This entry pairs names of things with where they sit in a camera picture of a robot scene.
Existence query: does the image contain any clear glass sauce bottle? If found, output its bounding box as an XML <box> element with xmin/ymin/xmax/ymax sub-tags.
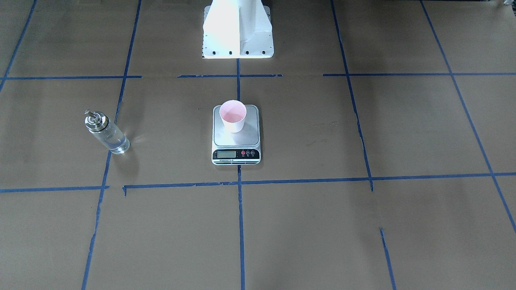
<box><xmin>84</xmin><ymin>110</ymin><xmax>130</xmax><ymax>155</ymax></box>

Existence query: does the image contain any silver electronic kitchen scale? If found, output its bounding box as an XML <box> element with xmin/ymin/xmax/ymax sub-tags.
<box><xmin>211</xmin><ymin>105</ymin><xmax>262</xmax><ymax>166</ymax></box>

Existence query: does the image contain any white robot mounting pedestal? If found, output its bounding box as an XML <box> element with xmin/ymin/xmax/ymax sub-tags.
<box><xmin>202</xmin><ymin>0</ymin><xmax>275</xmax><ymax>59</ymax></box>

